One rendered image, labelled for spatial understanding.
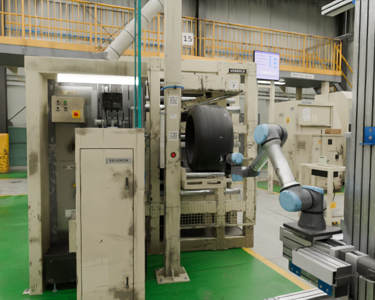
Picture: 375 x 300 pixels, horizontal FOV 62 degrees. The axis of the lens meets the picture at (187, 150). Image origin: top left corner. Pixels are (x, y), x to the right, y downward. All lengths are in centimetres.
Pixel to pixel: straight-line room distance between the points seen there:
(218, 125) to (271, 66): 430
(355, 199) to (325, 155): 528
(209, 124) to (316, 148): 469
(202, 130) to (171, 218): 79
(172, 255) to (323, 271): 146
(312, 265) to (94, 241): 120
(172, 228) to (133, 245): 76
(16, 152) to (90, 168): 959
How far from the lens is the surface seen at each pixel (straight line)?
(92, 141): 191
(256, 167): 217
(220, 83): 300
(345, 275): 170
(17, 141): 1144
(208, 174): 261
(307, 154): 692
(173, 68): 266
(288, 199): 175
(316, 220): 188
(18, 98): 1155
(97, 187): 193
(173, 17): 277
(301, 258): 177
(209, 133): 245
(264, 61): 662
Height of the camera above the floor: 124
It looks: 3 degrees down
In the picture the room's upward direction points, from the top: straight up
